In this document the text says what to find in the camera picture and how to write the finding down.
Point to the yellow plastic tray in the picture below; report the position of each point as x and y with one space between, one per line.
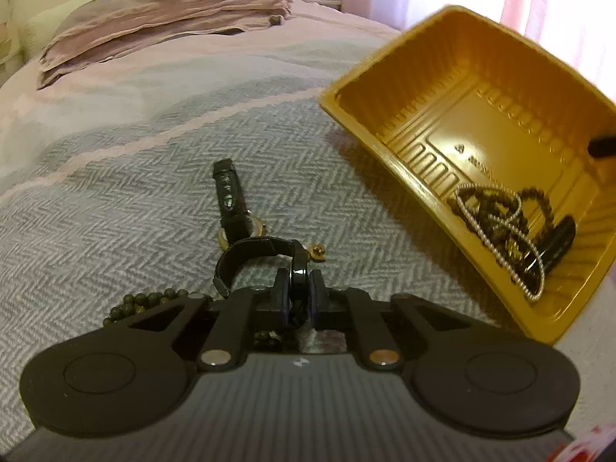
481 120

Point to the pink curtain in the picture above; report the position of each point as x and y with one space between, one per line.
553 0

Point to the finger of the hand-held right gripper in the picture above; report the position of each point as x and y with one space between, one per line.
604 147

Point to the red patterned cloth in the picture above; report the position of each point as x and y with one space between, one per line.
584 447

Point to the white bolster pillow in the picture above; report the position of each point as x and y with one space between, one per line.
41 24

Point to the pink pillow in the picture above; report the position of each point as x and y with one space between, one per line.
192 5
96 53

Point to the small dark object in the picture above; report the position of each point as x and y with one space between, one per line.
276 19

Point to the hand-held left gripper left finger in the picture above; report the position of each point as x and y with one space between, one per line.
281 298

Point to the gold case black wristwatch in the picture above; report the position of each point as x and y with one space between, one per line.
226 192

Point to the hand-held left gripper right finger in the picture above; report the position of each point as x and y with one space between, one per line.
318 298

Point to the grey herringbone blanket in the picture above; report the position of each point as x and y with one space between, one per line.
120 178

